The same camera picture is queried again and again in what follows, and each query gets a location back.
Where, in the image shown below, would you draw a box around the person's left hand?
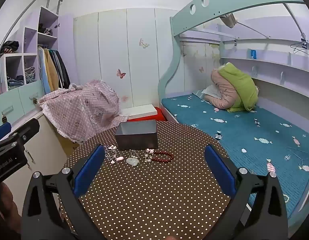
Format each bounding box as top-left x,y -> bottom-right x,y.
0,183 -> 22,233

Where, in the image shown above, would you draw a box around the purple open shelf unit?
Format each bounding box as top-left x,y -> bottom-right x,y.
0,7 -> 59,93

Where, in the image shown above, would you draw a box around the white pillow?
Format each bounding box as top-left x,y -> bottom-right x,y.
202,83 -> 222,99

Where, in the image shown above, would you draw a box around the white butterfly wall sticker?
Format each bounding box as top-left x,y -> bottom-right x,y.
139,38 -> 150,49

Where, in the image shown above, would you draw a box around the green folded quilt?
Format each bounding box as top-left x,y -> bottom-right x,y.
218,62 -> 259,112

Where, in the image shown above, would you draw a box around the red storage ottoman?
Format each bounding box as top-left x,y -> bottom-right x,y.
127,107 -> 167,122

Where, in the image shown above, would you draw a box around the hanging clothes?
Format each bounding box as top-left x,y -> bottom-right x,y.
38,47 -> 70,94

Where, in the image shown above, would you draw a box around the white foam board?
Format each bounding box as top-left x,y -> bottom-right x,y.
120,104 -> 157,120

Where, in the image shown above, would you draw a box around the wire clothes hanger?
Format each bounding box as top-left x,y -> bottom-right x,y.
290,39 -> 309,57

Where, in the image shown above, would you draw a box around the teal drawer cabinet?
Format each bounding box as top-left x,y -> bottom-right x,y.
0,81 -> 44,126

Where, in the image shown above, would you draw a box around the white jade pendant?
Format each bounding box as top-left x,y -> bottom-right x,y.
126,158 -> 139,167

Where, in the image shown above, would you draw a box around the pink folded quilt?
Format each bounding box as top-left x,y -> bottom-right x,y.
210,69 -> 239,109

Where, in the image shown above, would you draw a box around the small blue box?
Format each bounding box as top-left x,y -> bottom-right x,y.
251,50 -> 257,60

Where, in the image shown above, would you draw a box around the white wardrobe doors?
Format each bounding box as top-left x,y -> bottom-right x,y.
74,8 -> 176,108

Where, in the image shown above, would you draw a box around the silver chain necklace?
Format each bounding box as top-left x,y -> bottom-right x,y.
104,144 -> 118,163

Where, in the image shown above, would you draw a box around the red bead bracelet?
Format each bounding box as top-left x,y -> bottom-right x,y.
152,151 -> 175,163

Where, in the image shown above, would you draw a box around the teal candy print mattress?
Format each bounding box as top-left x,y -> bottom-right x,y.
162,94 -> 309,217

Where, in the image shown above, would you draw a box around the pearl earrings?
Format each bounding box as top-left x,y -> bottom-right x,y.
144,148 -> 155,163

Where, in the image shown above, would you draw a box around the brown polka dot tablecloth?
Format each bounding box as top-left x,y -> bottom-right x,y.
80,121 -> 231,239

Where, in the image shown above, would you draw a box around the teal bunk bed frame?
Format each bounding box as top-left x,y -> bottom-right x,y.
158,0 -> 309,120

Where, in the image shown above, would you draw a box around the grey metal tin box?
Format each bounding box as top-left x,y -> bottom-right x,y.
115,120 -> 158,151

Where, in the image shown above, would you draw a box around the cream low cabinet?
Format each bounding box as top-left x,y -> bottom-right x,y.
4,112 -> 67,215

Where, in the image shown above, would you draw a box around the pink checkered cloth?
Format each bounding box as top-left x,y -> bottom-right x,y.
38,80 -> 128,144

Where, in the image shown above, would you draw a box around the pink butterfly wall sticker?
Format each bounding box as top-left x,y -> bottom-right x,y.
116,69 -> 126,79

